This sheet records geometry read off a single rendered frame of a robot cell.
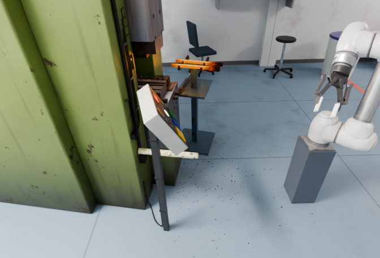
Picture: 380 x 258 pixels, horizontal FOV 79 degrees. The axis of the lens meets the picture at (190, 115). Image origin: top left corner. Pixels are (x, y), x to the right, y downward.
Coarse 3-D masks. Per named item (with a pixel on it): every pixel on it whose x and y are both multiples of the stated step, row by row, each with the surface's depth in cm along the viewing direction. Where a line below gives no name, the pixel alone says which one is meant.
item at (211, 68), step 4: (172, 64) 214; (176, 64) 214; (180, 64) 213; (184, 64) 213; (188, 64) 213; (196, 68) 210; (204, 68) 208; (208, 68) 207; (212, 68) 207; (216, 68) 206
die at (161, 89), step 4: (140, 80) 186; (144, 80) 186; (148, 80) 186; (152, 80) 186; (156, 80) 186; (160, 80) 186; (164, 80) 185; (140, 84) 180; (144, 84) 179; (148, 84) 179; (152, 84) 178; (156, 84) 178; (160, 84) 178; (140, 88) 176; (156, 88) 174; (160, 88) 174; (164, 88) 181; (156, 92) 171; (160, 92) 171; (164, 92) 182; (160, 96) 172
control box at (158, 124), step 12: (144, 96) 124; (156, 96) 132; (144, 108) 116; (156, 108) 111; (144, 120) 108; (156, 120) 107; (156, 132) 111; (168, 132) 113; (168, 144) 117; (180, 144) 119
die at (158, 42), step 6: (162, 36) 167; (132, 42) 152; (138, 42) 152; (144, 42) 151; (150, 42) 150; (156, 42) 153; (162, 42) 168; (132, 48) 154; (138, 48) 154; (144, 48) 153; (150, 48) 153; (156, 48) 154
